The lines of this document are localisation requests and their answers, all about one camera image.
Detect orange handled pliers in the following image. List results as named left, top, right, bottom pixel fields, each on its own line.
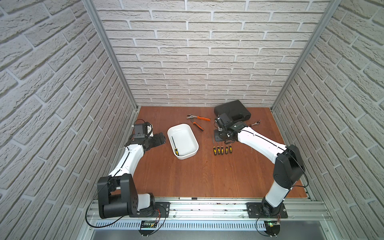
left=186, top=114, right=211, bottom=132

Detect white plastic storage box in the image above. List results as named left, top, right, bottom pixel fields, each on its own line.
left=167, top=124, right=199, bottom=160

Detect aluminium front rail frame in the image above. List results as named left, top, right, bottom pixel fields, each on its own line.
left=77, top=198, right=341, bottom=240

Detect right small circuit board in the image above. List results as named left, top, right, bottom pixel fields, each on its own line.
left=265, top=221, right=281, bottom=238

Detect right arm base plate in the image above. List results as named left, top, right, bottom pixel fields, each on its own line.
left=246, top=202, right=288, bottom=219

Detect small circuit board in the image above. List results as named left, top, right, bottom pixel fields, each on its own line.
left=139, top=221, right=160, bottom=237
left=265, top=221, right=281, bottom=238

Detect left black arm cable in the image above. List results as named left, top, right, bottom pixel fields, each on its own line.
left=84, top=176, right=127, bottom=229

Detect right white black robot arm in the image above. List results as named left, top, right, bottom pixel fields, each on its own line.
left=214, top=114, right=305, bottom=218

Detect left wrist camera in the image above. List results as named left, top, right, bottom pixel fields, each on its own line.
left=145, top=122, right=153, bottom=138

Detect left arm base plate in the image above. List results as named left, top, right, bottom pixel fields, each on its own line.
left=130, top=202, right=171, bottom=218

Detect left small circuit board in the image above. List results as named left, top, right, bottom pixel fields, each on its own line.
left=139, top=221, right=160, bottom=237

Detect black plastic tool case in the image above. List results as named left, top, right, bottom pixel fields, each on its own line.
left=214, top=100, right=251, bottom=122

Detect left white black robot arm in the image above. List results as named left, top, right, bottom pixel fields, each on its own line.
left=97, top=122, right=166, bottom=219

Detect red handled ratchet wrench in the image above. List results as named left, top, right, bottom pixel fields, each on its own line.
left=248, top=120, right=261, bottom=127

